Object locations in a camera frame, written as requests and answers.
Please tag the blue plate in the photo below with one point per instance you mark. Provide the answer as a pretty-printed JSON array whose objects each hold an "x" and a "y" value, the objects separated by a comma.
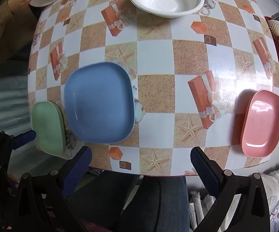
[{"x": 98, "y": 104}]

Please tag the teal blanket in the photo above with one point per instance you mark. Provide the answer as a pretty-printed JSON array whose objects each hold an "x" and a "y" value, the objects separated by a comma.
[{"x": 4, "y": 101}]

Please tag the green plate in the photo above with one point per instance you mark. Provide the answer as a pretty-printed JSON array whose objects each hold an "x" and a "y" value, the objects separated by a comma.
[{"x": 46, "y": 128}]

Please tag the checkered printed tablecloth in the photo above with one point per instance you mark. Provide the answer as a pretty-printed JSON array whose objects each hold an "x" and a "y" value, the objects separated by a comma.
[{"x": 190, "y": 58}]

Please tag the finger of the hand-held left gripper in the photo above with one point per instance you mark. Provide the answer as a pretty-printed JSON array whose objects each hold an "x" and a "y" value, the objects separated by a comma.
[{"x": 23, "y": 139}]

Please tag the person's leg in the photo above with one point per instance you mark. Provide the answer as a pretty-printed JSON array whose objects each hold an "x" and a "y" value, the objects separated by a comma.
[{"x": 173, "y": 198}]

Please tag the pink plate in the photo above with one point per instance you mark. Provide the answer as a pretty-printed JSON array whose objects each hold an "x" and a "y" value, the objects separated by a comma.
[{"x": 262, "y": 125}]

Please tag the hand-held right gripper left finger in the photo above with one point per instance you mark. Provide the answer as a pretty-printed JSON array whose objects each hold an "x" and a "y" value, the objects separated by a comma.
[{"x": 78, "y": 171}]

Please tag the white foam fruit net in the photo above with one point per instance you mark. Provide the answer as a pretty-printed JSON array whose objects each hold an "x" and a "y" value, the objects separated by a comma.
[{"x": 277, "y": 26}]

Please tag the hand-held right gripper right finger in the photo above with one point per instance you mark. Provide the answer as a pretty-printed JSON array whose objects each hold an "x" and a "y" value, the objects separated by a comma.
[{"x": 204, "y": 171}]

